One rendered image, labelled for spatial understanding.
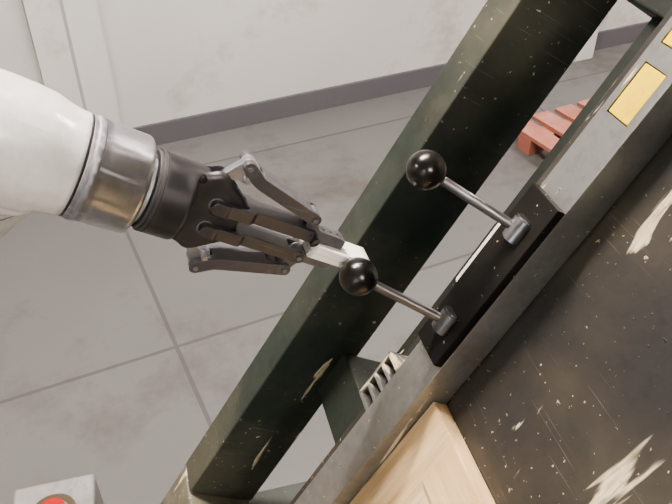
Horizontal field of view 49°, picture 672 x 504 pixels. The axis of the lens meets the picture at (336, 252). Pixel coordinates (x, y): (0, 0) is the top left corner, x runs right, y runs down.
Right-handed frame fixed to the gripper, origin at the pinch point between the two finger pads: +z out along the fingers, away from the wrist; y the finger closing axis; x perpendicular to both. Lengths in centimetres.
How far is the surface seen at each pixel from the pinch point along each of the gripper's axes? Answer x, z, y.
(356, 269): 4.2, 0.3, -1.2
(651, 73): 6.4, 12.6, -29.5
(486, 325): 9.0, 13.6, -2.4
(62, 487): -19, -5, 65
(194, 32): -303, 54, 73
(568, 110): -257, 239, 13
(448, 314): 7.0, 10.7, -1.1
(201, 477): -15, 12, 53
